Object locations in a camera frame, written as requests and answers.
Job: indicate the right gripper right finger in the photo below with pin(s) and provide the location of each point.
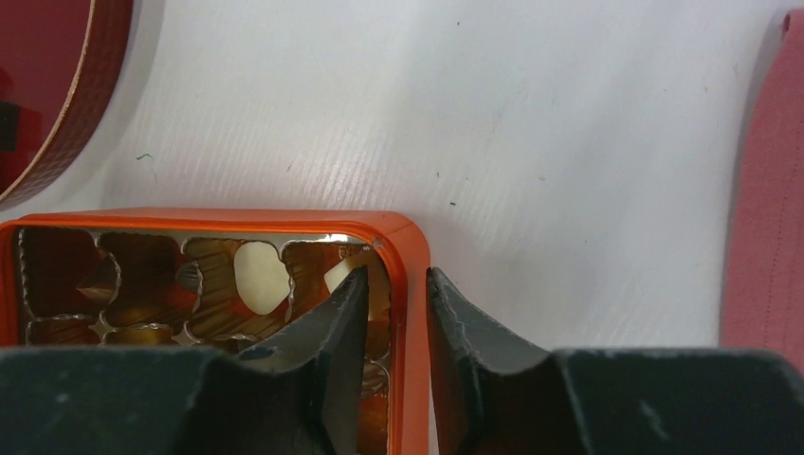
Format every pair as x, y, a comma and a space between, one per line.
495, 392

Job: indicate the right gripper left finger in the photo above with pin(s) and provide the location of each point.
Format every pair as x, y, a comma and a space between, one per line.
297, 392

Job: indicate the white rounded chocolate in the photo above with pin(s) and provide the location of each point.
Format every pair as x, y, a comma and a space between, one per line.
262, 281

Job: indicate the white square chocolate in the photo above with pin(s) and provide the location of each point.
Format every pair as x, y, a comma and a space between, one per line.
379, 282

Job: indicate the orange compartment chocolate box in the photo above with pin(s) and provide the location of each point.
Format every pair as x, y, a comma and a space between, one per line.
44, 257

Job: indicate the dark ribbed chocolate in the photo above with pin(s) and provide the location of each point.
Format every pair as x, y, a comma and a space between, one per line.
189, 277

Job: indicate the pink cloth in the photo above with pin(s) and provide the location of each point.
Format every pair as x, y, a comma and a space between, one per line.
762, 295

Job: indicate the round dark red plate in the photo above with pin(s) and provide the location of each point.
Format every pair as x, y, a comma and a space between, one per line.
60, 65

